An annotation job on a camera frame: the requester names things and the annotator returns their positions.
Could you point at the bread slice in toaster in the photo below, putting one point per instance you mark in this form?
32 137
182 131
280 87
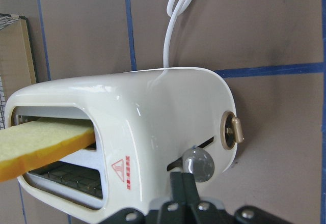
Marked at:
34 144

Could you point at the wire basket with wooden shelf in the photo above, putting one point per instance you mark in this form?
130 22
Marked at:
17 61

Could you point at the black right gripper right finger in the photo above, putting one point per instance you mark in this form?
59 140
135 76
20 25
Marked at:
204 211

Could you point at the white two-slot toaster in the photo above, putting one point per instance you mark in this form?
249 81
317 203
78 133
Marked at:
143 121

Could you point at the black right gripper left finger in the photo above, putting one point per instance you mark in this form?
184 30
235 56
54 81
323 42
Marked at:
169 210

